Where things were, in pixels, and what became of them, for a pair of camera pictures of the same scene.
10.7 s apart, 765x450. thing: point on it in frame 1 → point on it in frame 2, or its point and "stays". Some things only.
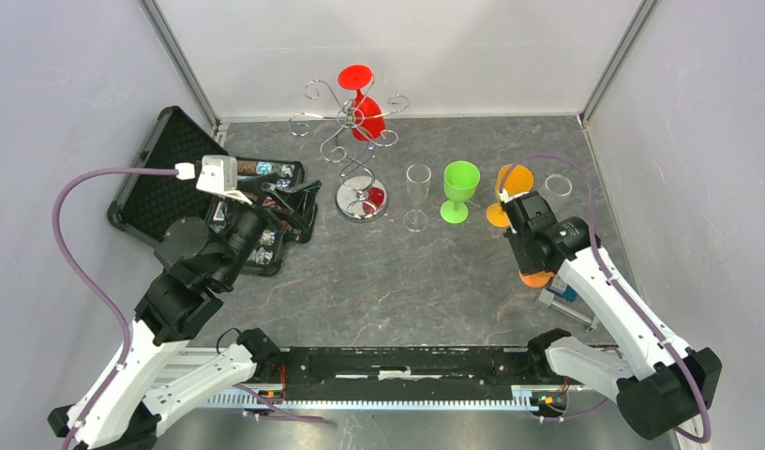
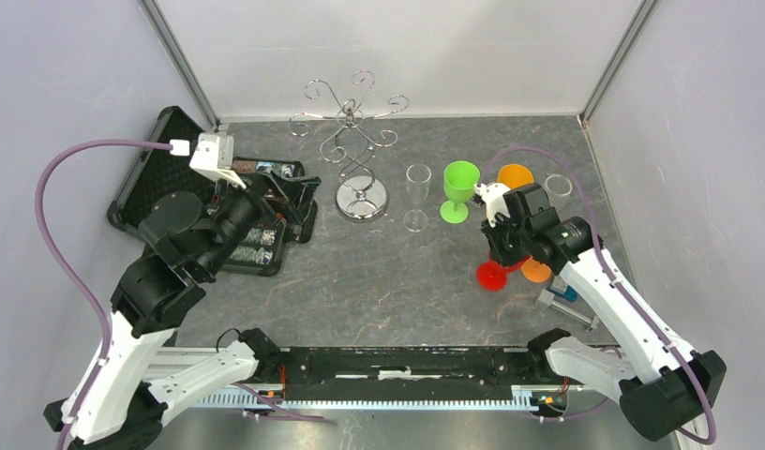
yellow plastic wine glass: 517,180 stays
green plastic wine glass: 461,179 stays
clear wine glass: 559,185 stays
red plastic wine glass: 368,121 → 490,276
